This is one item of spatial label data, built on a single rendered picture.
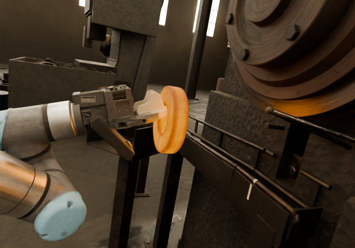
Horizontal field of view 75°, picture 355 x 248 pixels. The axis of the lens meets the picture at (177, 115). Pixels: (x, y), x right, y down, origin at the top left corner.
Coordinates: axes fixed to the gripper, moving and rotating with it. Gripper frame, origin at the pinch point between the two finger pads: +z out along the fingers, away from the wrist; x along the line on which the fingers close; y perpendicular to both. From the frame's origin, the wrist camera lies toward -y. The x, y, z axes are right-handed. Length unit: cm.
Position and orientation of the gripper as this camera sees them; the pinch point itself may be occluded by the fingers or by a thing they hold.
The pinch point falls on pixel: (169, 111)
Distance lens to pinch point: 53.6
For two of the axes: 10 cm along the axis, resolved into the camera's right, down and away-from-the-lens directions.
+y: -0.9, -9.6, -2.8
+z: 9.4, -1.7, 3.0
